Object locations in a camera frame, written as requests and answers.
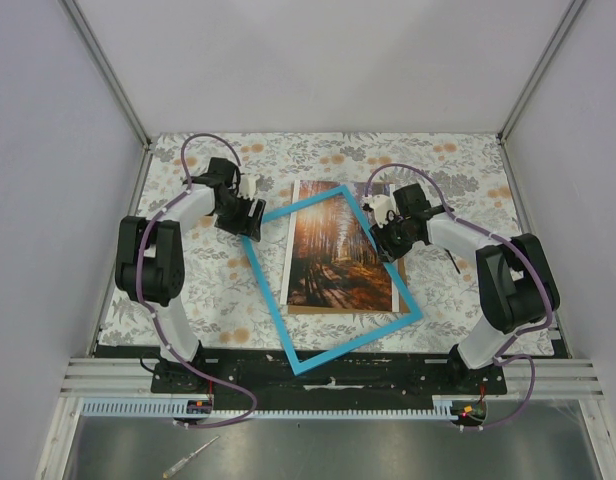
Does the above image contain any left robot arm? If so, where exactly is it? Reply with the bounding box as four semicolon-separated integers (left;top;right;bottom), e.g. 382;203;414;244
115;157;266;393

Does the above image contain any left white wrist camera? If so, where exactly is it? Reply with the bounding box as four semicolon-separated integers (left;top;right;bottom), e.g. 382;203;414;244
238;175;257;200

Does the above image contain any autumn forest photo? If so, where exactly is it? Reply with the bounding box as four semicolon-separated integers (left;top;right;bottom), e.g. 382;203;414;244
281;194;407;314

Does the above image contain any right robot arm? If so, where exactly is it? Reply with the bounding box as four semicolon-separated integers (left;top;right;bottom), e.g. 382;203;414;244
362;183;560;394

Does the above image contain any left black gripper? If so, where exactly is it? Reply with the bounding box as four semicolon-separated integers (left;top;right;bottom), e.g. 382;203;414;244
214;192;266;243

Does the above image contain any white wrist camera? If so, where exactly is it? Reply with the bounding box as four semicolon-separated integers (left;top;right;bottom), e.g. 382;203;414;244
362;194;397;228
238;175;257;200

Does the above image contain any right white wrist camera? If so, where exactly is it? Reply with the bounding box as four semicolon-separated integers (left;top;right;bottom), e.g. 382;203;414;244
362;194;397;228

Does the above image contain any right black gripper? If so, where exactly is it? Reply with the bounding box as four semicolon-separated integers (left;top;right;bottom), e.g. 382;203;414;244
368;215;418;265

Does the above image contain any blue picture frame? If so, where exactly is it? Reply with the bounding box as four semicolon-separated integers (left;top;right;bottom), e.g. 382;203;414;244
241;185;423;376

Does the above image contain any aluminium corner post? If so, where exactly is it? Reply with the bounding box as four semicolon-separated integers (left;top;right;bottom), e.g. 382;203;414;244
496;0;589;144
62;0;153;151

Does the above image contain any red handled screwdriver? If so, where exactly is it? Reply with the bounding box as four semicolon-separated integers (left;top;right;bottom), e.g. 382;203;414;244
446;250;461;274

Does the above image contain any left aluminium corner post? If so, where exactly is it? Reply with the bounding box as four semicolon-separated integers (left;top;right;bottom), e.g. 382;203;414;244
62;0;153;151

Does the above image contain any aluminium rail bar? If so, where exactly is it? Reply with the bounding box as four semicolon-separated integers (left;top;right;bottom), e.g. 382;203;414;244
60;356;159;399

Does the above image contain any light blue cable duct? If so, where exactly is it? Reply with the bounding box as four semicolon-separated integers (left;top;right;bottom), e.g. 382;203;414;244
81;398;459;421

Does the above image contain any right aluminium corner post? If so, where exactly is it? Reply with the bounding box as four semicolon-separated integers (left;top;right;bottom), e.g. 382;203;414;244
496;0;589;144

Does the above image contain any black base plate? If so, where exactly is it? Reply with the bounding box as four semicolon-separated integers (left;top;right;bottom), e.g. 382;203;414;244
95;344;509;412

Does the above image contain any clear handled screwdriver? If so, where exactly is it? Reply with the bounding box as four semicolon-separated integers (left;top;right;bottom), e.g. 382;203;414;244
162;435;220;479

